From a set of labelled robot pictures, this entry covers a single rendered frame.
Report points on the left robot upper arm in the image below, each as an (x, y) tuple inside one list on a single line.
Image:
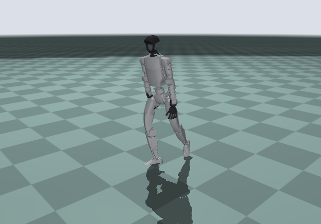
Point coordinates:
[(166, 63)]

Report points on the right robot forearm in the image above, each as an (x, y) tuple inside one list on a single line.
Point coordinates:
[(147, 88)]

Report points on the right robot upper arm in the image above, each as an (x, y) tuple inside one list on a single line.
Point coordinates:
[(144, 77)]

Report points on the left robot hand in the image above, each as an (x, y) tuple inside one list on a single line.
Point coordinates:
[(172, 111)]

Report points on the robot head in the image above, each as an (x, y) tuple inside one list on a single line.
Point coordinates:
[(151, 40)]

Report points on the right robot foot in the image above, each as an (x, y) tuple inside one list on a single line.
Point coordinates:
[(152, 161)]

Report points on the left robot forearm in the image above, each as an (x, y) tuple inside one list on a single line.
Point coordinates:
[(172, 92)]

